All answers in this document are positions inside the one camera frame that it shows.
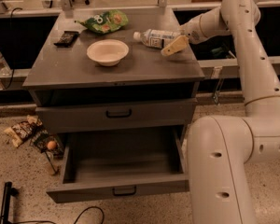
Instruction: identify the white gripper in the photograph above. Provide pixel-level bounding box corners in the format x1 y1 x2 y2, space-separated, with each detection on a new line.
161 17 205 56

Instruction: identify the clear plastic water bottle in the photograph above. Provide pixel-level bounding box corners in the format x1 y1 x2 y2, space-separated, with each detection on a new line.
133 29 180 49

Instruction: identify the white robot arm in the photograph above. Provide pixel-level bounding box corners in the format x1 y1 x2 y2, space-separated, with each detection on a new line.
161 0 280 224

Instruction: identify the grey drawer cabinet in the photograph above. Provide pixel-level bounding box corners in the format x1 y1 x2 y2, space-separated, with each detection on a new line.
22 7 205 135

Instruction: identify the closed grey upper drawer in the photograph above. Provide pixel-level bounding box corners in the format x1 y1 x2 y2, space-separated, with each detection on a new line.
36 98 197 133

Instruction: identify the open grey lower drawer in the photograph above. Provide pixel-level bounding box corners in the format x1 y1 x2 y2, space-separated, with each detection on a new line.
47 126 189 203

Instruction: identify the clear bottle at left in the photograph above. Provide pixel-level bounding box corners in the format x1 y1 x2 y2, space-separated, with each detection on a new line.
0 52 11 77

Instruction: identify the white bowl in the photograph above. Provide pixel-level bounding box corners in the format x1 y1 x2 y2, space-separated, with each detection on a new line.
87 39 129 67

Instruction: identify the green chip bag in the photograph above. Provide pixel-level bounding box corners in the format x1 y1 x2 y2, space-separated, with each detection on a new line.
76 9 129 35

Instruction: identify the orange ball on floor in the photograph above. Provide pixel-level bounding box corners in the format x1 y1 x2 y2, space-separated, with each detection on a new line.
47 141 57 150

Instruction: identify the dark green snack bag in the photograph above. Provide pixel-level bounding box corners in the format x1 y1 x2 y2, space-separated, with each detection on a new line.
30 129 63 157

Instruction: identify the brown snack bag on floor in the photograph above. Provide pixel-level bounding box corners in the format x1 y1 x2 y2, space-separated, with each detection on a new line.
4 115 42 147

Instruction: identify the black stand on floor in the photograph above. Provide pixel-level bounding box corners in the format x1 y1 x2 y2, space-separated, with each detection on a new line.
0 182 19 224

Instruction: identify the black floor cable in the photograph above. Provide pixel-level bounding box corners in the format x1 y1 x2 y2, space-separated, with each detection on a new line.
0 205 105 224

